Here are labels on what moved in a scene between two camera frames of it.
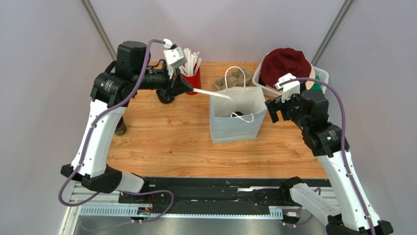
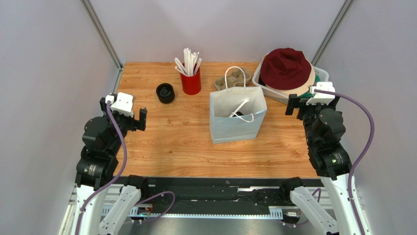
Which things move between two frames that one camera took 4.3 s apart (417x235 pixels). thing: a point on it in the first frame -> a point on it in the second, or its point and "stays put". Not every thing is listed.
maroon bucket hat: (278, 62) stays put
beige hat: (309, 84) stays put
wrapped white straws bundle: (193, 61) stays put
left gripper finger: (185, 86) -> (126, 123)
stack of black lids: (165, 96) stays put
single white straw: (212, 93) -> (244, 102)
